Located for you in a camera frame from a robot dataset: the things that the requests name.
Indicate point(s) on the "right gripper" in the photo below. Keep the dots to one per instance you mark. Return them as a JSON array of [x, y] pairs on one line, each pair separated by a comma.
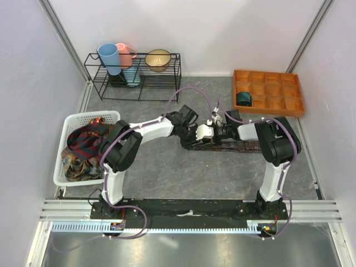
[[217, 141]]

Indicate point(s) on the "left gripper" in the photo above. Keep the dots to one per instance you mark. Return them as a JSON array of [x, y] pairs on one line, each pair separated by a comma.
[[192, 142]]

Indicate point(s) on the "brown floral tie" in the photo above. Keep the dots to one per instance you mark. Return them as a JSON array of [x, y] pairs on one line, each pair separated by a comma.
[[228, 146]]

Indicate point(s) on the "green tie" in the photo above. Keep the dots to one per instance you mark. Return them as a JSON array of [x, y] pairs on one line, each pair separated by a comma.
[[244, 98]]

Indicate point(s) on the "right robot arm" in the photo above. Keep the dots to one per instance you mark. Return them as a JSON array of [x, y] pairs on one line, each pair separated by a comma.
[[280, 148]]

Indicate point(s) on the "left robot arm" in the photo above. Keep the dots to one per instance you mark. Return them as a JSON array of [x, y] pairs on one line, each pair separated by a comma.
[[119, 149]]

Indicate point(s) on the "patterned ties pile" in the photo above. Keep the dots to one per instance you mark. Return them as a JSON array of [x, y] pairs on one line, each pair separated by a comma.
[[81, 170]]

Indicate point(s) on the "orange compartment tray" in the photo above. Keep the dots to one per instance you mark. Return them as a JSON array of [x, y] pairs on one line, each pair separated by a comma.
[[273, 93]]

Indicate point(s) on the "light blue lower cup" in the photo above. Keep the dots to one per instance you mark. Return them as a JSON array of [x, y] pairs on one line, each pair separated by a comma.
[[132, 76]]

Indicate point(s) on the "amber glass bowl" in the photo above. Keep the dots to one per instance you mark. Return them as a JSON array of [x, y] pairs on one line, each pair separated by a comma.
[[158, 60]]

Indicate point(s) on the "pink cup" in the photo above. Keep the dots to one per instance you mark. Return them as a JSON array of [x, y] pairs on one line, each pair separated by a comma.
[[126, 55]]

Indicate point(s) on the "red navy striped tie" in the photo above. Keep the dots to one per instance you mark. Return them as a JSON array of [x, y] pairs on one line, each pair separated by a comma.
[[85, 141]]

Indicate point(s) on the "white plastic basket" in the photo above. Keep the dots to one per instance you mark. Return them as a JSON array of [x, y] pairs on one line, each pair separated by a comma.
[[71, 123]]

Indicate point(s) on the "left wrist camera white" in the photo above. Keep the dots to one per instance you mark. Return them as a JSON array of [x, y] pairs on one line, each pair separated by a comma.
[[205, 131]]

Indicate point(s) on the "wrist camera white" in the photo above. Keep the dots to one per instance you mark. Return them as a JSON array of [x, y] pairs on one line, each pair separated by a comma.
[[216, 118], [205, 131]]

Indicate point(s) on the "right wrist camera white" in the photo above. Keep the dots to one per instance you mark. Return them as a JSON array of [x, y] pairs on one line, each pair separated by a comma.
[[216, 118]]

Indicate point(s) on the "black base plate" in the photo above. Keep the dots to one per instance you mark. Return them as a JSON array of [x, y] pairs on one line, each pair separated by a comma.
[[190, 214]]

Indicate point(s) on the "black wire rack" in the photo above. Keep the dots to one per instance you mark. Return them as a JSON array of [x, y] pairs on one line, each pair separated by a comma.
[[158, 87]]

